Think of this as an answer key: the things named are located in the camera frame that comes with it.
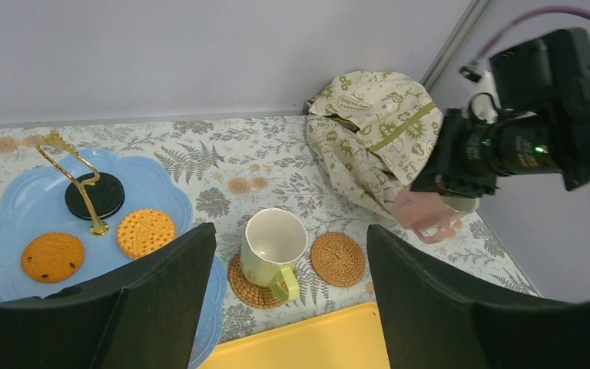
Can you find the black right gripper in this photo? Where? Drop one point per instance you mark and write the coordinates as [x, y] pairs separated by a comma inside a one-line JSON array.
[[542, 125]]

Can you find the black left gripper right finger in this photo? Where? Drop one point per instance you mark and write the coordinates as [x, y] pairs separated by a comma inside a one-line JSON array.
[[434, 315]]

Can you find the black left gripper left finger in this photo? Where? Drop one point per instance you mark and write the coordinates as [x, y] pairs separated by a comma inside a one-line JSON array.
[[141, 315]]

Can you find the yellow serving tray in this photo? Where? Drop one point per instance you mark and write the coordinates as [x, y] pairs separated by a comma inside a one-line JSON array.
[[348, 338]]

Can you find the orange waffle cookie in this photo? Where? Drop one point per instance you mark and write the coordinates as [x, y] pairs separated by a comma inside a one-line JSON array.
[[144, 231]]

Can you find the pink paper cup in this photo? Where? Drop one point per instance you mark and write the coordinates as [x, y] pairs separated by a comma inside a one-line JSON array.
[[430, 215]]

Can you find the woven rattan coaster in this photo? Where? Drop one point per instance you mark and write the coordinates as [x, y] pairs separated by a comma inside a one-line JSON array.
[[252, 295], [338, 259]]

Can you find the orange round cookie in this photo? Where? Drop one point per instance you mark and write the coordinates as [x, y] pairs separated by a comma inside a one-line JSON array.
[[53, 257]]

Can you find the black round cookie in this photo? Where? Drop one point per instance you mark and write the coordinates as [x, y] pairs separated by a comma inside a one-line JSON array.
[[107, 196]]

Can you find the blue three-tier cake stand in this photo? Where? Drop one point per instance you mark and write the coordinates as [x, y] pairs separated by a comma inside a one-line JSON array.
[[34, 204]]

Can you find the green paper cup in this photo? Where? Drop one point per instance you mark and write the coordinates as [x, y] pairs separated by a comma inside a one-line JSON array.
[[274, 241]]

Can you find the floral tablecloth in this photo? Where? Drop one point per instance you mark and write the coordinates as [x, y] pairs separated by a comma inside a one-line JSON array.
[[232, 168]]

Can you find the printed cloth bag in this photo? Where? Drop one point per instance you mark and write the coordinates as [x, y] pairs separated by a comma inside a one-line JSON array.
[[373, 132]]

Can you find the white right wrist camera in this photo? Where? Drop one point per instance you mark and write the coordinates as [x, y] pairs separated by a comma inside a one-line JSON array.
[[485, 100]]

